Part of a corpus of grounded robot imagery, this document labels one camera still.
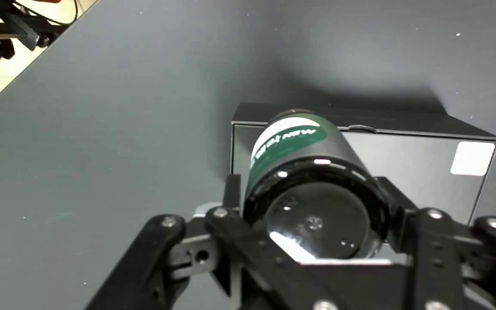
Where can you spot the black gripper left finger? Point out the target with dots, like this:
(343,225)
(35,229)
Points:
(231,198)

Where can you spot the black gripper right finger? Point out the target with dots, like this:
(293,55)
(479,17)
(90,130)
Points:
(401,216)

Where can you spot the black bottle with green label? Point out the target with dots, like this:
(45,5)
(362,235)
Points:
(312,194)

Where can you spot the black box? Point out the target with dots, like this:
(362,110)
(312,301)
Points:
(431,158)

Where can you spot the black equipment base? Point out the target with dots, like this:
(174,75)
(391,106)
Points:
(28,27)

